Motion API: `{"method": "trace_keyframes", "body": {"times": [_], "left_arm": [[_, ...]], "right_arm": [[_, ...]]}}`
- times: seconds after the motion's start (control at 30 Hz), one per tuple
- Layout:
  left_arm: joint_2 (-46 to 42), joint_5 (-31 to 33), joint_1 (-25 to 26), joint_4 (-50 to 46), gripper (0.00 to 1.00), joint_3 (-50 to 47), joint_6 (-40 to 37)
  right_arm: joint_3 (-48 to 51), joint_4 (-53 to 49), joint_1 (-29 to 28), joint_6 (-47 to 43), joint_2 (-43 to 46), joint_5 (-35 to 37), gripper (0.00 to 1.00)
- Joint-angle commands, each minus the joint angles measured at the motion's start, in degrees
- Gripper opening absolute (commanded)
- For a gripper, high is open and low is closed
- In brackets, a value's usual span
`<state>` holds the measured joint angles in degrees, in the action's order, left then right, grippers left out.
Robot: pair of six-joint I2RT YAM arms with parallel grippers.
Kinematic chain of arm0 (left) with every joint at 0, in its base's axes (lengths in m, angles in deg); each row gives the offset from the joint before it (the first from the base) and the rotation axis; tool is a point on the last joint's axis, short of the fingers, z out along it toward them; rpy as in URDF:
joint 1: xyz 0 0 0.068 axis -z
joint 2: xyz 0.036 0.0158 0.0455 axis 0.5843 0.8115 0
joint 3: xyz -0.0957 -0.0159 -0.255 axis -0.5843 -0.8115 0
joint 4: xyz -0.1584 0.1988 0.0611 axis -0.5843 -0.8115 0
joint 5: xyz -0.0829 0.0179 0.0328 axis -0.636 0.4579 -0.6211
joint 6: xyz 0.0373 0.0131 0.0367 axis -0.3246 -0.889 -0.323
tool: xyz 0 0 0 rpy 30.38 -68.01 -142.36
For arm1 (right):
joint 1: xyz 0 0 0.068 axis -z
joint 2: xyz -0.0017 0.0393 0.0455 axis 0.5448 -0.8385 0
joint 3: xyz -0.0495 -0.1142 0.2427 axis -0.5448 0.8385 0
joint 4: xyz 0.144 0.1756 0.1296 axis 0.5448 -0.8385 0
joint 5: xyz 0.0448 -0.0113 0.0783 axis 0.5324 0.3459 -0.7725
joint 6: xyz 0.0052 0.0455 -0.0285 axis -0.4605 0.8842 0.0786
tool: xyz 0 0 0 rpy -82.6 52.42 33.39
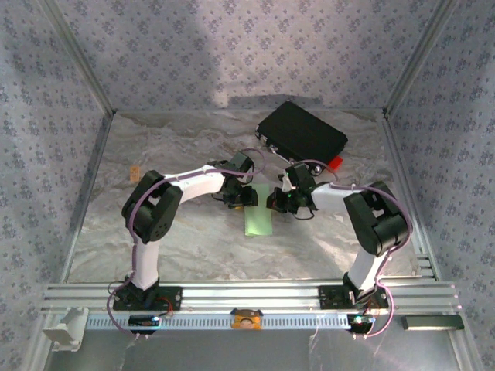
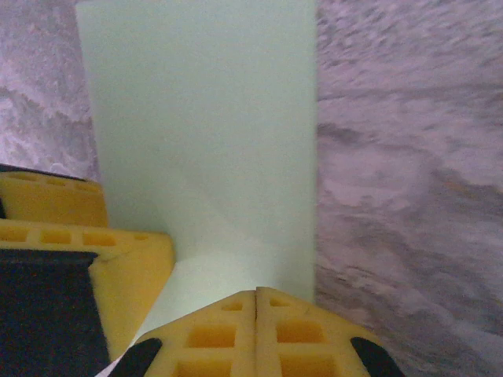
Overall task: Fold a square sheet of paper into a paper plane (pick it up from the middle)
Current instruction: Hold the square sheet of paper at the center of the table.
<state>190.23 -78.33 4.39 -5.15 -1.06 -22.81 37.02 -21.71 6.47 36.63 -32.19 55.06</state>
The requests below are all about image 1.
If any light green paper sheet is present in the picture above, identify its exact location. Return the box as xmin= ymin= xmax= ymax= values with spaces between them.
xmin=244 ymin=183 xmax=274 ymax=237

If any black hard case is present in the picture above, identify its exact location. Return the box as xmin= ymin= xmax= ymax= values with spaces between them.
xmin=254 ymin=100 xmax=348 ymax=178

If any orange cartoon figure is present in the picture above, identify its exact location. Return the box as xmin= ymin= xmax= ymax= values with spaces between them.
xmin=230 ymin=308 xmax=264 ymax=331

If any small black controller board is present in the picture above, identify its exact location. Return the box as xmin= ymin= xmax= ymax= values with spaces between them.
xmin=346 ymin=313 xmax=375 ymax=334
xmin=128 ymin=315 xmax=161 ymax=335

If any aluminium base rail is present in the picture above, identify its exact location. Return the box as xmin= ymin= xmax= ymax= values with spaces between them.
xmin=40 ymin=281 xmax=463 ymax=312

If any aluminium table side rail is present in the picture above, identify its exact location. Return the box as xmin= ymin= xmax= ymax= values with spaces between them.
xmin=60 ymin=110 xmax=117 ymax=285
xmin=382 ymin=110 xmax=442 ymax=281

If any white slotted cable duct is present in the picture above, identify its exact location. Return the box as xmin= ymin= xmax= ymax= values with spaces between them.
xmin=84 ymin=311 xmax=355 ymax=332

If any aluminium frame post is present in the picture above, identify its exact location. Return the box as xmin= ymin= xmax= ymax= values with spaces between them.
xmin=38 ymin=0 xmax=117 ymax=115
xmin=384 ymin=0 xmax=462 ymax=115

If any white plastic bracket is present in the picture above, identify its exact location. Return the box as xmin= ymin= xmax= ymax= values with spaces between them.
xmin=42 ymin=308 xmax=89 ymax=352

